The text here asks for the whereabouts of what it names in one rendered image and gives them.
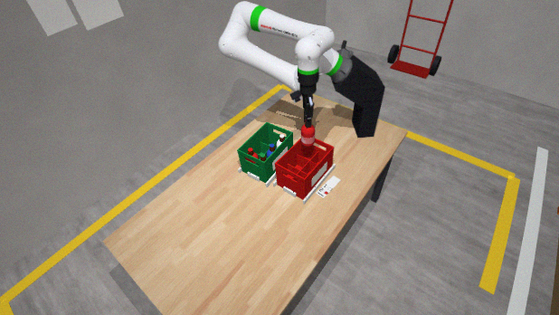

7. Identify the green crate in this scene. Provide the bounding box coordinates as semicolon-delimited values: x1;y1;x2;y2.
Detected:
237;126;293;183

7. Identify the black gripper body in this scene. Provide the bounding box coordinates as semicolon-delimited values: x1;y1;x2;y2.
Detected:
299;84;317;102

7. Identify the blue bottle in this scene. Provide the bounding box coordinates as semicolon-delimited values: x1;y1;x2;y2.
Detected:
267;144;275;158

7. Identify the white paper pick list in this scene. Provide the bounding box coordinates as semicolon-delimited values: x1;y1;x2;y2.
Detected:
316;176;340;197

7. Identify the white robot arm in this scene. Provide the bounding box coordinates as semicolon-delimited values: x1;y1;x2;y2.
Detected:
219;1;353;103

